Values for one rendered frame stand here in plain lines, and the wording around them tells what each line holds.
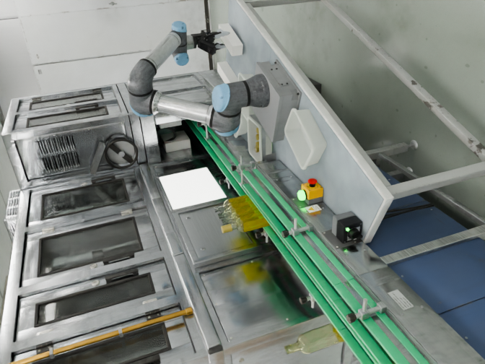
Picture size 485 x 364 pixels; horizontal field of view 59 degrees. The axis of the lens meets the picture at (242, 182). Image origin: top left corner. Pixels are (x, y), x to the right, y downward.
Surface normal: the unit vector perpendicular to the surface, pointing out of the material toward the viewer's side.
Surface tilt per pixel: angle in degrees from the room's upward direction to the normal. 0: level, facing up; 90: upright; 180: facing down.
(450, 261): 90
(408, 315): 90
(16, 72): 90
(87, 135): 90
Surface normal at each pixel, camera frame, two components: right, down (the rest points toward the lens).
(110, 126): 0.36, 0.45
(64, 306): -0.04, -0.87
